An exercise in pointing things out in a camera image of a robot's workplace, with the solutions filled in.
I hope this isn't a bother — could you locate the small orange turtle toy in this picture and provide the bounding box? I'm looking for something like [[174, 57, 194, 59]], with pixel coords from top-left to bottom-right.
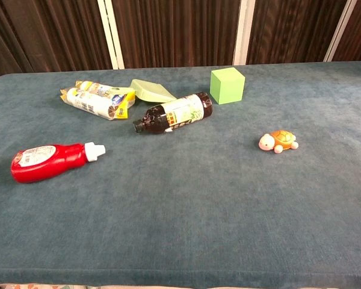
[[258, 129, 299, 155]]

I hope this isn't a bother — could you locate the red ketchup bottle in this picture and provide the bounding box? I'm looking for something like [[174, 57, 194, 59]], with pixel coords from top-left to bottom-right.
[[10, 141, 106, 184]]

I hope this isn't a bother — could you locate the dark tea bottle white label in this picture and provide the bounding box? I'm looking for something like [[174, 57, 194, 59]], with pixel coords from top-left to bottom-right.
[[132, 92, 214, 135]]

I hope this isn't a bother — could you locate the teal velvet table cloth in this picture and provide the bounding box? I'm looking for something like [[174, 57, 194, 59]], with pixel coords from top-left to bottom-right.
[[0, 61, 361, 289]]

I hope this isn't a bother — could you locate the light green plastic dustpan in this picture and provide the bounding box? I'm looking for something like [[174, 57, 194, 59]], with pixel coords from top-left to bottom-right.
[[129, 78, 177, 104]]

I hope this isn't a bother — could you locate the light green foam cube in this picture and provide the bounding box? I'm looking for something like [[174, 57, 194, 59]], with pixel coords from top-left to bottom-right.
[[209, 67, 246, 105]]

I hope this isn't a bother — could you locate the yellow snack package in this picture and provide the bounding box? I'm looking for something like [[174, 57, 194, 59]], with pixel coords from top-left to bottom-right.
[[60, 80, 136, 121]]

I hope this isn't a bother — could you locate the dark brown pleated curtain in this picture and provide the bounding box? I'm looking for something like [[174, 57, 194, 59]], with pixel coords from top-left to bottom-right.
[[0, 0, 361, 81]]

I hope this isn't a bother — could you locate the white vertical frame post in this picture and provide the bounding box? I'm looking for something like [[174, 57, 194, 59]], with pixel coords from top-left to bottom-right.
[[233, 0, 256, 66], [323, 0, 357, 63], [97, 0, 126, 70]]

